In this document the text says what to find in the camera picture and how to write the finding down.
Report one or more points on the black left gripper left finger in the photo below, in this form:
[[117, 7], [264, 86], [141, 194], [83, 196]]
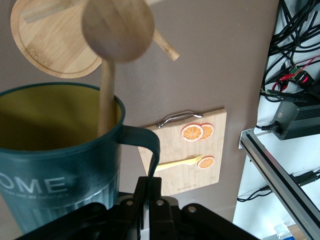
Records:
[[120, 220]]

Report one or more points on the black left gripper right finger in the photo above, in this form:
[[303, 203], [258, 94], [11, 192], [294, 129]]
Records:
[[162, 220]]

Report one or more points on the teal mug yellow inside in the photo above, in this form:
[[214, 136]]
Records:
[[62, 170]]

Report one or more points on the wooden mug tree rack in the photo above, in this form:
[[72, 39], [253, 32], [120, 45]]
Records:
[[117, 30]]

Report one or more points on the yellow plastic fork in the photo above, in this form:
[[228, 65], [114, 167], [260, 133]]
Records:
[[175, 165]]

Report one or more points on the orange slice toy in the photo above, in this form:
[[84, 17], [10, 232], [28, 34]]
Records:
[[191, 133], [208, 131], [206, 163]]

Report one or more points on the grey power supply box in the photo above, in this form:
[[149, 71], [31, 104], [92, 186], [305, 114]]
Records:
[[302, 120]]

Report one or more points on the aluminium frame post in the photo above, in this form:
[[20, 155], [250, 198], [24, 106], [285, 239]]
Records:
[[275, 172]]

